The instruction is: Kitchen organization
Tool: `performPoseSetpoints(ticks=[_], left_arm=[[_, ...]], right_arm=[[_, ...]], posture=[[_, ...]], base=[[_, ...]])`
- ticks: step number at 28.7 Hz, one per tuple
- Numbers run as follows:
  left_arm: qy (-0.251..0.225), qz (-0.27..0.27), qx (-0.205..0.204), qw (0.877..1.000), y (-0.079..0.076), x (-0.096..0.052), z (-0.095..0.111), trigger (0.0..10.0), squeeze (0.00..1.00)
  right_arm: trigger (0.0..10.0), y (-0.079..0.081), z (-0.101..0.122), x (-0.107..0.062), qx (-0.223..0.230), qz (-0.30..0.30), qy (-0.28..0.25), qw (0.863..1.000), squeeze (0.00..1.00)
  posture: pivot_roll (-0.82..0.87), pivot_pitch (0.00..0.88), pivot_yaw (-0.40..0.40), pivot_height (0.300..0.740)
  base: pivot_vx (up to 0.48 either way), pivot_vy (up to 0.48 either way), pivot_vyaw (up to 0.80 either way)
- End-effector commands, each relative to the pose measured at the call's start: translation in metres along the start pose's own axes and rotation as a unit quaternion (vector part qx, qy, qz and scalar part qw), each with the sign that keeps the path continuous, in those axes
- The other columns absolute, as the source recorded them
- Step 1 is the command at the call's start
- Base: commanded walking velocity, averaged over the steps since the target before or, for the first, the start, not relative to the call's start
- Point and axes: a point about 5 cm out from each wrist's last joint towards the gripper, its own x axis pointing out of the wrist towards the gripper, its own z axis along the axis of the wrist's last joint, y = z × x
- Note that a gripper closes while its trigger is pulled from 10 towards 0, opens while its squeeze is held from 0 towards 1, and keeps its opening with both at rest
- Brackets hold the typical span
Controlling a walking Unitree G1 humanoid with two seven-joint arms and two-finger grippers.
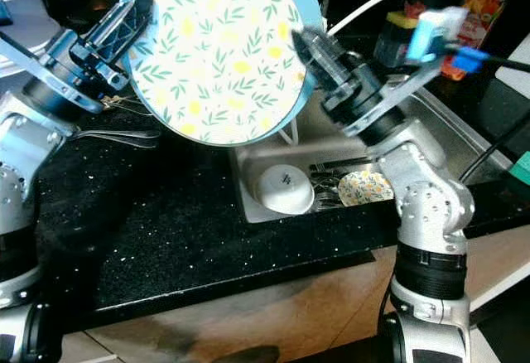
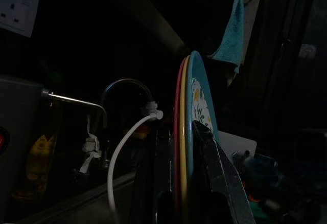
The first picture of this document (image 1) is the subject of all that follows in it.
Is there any orange dish soap pump bottle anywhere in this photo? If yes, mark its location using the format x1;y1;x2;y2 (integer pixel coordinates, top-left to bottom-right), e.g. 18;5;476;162
439;0;506;80

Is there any white water hose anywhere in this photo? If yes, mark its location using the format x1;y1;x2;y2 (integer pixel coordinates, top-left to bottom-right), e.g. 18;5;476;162
327;0;423;36

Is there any black-handled knife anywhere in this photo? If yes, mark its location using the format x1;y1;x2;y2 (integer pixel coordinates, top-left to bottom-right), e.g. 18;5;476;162
311;157;373;173

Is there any stainless steel sink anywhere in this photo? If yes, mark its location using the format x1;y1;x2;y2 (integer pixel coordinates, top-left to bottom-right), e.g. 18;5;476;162
230;65;516;225

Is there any dark sponge holder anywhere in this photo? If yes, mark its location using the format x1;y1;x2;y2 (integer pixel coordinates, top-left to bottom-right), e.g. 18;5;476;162
374;27;415;70

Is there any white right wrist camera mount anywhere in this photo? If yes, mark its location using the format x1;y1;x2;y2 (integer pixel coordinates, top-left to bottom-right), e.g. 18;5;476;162
344;5;488;138

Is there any yellow and red sponge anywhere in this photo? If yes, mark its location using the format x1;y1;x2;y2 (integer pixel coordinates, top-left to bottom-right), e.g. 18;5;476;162
385;2;419;31

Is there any white bowl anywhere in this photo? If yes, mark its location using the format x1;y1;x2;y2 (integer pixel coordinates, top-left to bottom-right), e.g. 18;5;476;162
255;164;316;215

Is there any large blue-rimmed floral plate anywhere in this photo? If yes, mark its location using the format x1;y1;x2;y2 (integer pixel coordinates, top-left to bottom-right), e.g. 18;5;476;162
120;0;324;147

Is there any steel fork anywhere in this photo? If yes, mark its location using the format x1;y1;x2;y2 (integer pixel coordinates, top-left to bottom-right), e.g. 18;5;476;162
70;127;162;150

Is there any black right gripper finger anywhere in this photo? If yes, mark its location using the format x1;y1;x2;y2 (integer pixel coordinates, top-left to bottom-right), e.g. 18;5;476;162
292;27;345;78

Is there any small floral plate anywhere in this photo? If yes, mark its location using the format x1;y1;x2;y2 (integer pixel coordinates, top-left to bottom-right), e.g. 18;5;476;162
337;170;394;208

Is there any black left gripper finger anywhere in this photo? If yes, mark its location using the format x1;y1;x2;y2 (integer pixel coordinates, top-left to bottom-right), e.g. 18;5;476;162
91;0;158;61

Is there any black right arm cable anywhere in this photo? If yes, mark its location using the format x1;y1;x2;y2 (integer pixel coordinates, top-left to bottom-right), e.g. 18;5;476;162
460;110;530;186

